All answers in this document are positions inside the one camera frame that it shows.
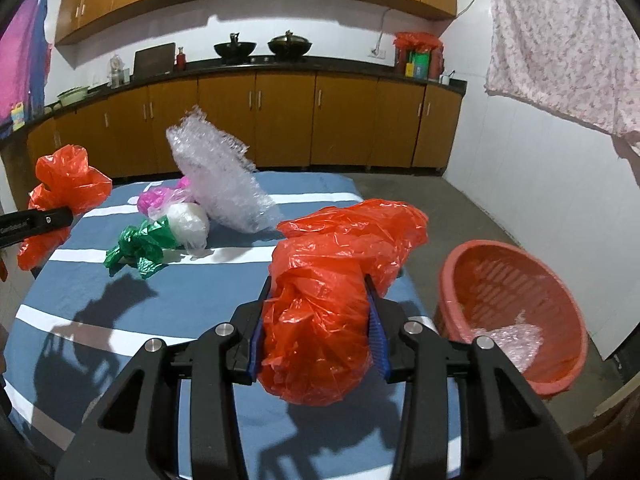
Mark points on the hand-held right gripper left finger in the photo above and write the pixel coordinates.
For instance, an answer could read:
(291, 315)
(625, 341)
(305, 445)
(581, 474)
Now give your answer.
(255, 347)

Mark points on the wooden base cabinets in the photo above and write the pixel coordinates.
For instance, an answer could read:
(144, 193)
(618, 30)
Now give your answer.
(285, 120)

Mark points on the pale green bowl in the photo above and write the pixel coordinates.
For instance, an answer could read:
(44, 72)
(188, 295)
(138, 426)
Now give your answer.
(72, 96)

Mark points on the red plastic lattice basket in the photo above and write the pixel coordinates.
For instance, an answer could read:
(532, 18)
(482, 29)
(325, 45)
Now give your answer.
(550, 386)

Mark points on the large clear bubble wrap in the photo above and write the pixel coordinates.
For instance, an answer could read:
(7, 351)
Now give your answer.
(220, 180)

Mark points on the green plastic bag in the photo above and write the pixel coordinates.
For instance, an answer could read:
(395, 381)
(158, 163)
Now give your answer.
(142, 247)

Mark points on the yellow box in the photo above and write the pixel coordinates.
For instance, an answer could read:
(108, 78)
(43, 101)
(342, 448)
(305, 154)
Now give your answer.
(409, 69)

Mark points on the clear glass jar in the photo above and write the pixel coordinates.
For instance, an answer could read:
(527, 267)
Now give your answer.
(116, 72)

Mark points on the worn wooden chair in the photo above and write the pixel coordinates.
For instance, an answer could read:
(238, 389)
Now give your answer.
(600, 430)

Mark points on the clear bubble wrap sheet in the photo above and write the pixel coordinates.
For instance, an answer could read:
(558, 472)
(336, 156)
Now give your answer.
(515, 342)

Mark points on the white wall socket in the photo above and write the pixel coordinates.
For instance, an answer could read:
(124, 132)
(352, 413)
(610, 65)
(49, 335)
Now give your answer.
(378, 52)

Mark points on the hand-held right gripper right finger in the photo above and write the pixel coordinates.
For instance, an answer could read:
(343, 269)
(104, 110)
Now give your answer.
(377, 345)

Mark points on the clear white plastic bag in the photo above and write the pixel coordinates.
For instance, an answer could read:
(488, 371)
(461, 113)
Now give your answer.
(189, 225)

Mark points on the red bag over containers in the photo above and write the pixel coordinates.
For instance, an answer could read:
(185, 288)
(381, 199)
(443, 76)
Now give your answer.
(417, 40)

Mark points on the pink plastic bag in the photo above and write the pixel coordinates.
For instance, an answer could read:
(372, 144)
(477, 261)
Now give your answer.
(152, 199)

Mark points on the red canister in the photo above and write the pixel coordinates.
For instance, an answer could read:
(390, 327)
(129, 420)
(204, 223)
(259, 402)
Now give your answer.
(400, 61)

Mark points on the black wok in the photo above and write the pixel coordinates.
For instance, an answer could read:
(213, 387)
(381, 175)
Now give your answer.
(235, 50)

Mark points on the dark cutting board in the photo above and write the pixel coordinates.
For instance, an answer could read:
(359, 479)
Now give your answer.
(153, 59)

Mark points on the large red plastic bag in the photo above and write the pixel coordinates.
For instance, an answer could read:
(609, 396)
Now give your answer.
(320, 320)

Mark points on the green canister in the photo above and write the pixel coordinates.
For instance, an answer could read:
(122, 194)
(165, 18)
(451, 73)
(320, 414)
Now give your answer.
(420, 66)

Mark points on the pink floral hanging cloth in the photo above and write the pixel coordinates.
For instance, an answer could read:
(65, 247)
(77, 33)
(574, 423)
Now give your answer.
(565, 40)

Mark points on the colourful plastic bottle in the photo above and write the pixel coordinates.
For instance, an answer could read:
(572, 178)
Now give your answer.
(18, 114)

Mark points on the tall red bottle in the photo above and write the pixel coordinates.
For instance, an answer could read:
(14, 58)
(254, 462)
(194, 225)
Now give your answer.
(437, 64)

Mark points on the blue striped tablecloth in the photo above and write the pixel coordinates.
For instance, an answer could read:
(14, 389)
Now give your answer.
(200, 300)

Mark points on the black kitchen countertop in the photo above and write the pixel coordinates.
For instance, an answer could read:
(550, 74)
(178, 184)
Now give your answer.
(340, 66)

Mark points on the purple hanging cloth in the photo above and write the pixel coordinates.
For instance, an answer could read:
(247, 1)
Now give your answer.
(27, 60)

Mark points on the black pot with lid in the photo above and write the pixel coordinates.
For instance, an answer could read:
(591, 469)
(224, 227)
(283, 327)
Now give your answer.
(290, 46)

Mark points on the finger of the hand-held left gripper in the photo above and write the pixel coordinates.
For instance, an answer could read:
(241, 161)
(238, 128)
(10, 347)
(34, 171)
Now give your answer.
(50, 220)

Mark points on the white mug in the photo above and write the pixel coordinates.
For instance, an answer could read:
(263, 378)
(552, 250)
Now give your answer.
(445, 79)

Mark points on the small red bottle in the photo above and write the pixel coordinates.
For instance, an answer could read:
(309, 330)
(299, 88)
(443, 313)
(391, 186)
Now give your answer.
(181, 60)

